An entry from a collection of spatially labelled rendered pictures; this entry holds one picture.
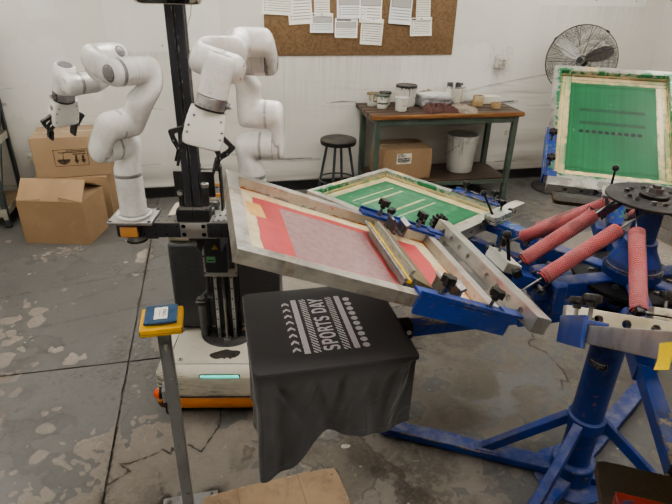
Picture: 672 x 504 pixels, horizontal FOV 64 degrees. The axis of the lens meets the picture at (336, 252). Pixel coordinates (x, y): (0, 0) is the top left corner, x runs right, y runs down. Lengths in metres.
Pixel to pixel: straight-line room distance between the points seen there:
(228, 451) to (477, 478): 1.12
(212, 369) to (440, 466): 1.13
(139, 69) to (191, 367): 1.43
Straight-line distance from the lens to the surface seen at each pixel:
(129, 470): 2.68
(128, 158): 2.01
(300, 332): 1.68
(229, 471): 2.57
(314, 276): 1.29
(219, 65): 1.37
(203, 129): 1.41
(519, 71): 6.12
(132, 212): 2.06
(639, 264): 1.84
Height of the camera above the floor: 1.92
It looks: 27 degrees down
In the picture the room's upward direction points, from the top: 1 degrees clockwise
